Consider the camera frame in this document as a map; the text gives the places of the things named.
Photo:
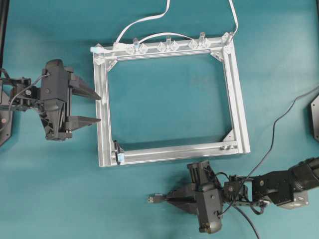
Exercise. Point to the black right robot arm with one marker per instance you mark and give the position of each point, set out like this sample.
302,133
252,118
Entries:
286,189

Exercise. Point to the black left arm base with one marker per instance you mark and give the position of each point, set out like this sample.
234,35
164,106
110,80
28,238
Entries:
5,126

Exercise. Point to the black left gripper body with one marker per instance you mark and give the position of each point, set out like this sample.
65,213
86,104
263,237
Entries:
53,114

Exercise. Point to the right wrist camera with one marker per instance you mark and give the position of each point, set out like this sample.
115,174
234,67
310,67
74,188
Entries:
209,205

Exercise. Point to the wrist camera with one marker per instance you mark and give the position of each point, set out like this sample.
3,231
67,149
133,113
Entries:
56,84
209,205

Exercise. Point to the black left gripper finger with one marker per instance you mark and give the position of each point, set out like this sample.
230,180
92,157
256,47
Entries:
76,86
77,122

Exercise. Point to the clear standoff post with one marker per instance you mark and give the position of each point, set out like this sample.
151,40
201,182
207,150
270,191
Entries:
201,39
168,43
136,45

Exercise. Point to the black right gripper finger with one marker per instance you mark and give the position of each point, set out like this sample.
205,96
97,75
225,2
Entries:
183,193
189,207

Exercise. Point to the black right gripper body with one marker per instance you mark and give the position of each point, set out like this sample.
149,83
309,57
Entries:
203,177

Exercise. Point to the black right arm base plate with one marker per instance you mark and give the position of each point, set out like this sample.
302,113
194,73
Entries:
314,105

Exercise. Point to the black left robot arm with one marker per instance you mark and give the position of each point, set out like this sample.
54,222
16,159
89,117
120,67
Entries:
24,93

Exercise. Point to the aluminium extrusion frame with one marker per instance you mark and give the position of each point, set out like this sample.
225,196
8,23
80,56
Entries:
159,105

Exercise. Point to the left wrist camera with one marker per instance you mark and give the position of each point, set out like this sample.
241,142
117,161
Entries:
56,84

